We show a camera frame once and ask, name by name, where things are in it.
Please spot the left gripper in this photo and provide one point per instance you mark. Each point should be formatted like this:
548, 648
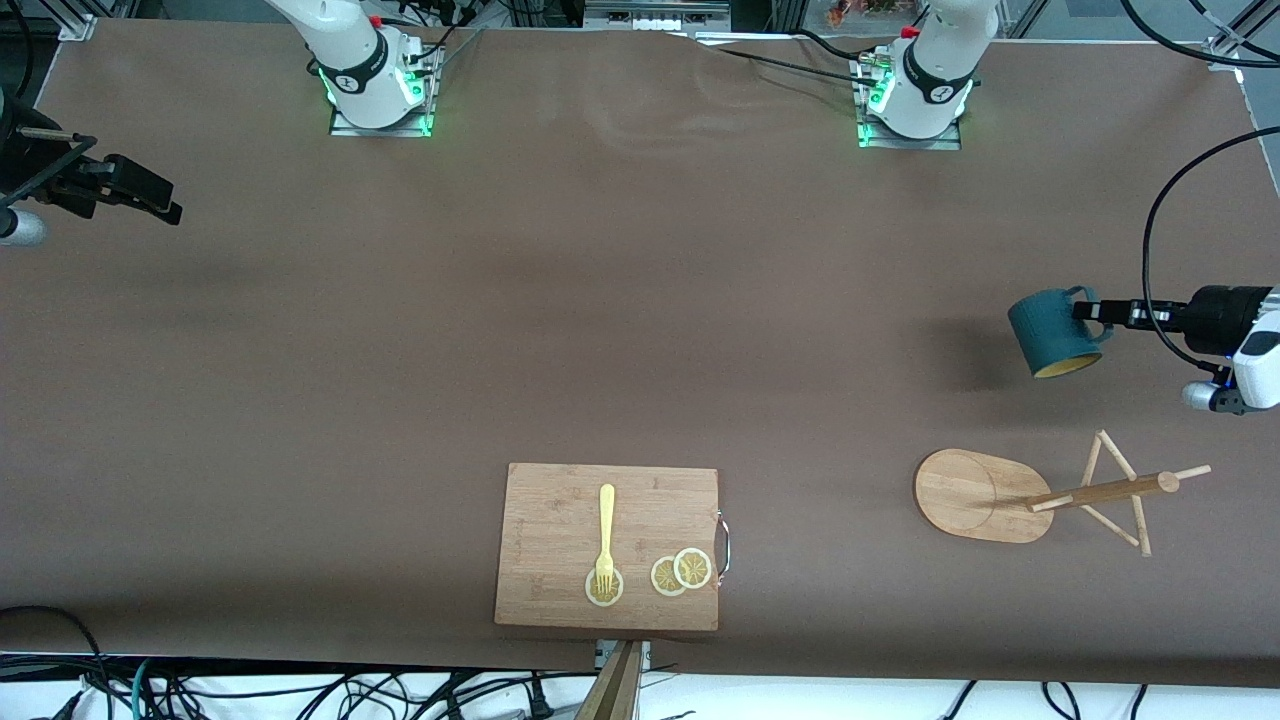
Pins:
1218, 314

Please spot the teal cup yellow inside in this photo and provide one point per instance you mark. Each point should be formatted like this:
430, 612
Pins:
1045, 335

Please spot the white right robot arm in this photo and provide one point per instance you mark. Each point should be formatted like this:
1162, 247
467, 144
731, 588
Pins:
350, 40

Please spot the wooden cup rack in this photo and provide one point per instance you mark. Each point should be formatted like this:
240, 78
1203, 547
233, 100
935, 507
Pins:
975, 495

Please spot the brown table cover sheet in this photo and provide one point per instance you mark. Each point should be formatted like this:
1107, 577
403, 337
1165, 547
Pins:
250, 520

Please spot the red orange objects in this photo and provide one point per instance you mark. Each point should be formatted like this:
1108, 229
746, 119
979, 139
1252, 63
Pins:
860, 12

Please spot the lemon slice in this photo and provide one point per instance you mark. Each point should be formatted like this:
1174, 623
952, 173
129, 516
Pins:
592, 598
693, 568
660, 578

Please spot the wooden cutting board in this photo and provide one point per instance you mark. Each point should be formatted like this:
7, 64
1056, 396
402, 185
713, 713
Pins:
550, 520

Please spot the grey metal box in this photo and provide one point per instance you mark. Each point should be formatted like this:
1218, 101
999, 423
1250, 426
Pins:
655, 12

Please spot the yellow plastic fork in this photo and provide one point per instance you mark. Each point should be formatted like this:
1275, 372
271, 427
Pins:
606, 520

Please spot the metal corner bracket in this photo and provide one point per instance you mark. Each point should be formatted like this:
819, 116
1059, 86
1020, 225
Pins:
1225, 55
78, 28

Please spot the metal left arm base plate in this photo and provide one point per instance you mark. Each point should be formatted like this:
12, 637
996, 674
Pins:
950, 142

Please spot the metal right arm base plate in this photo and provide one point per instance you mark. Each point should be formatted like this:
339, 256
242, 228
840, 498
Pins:
425, 95

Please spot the small metal bracket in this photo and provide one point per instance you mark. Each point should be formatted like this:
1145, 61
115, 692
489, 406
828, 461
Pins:
604, 652

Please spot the wooden post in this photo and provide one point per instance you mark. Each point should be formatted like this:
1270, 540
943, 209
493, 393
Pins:
615, 695

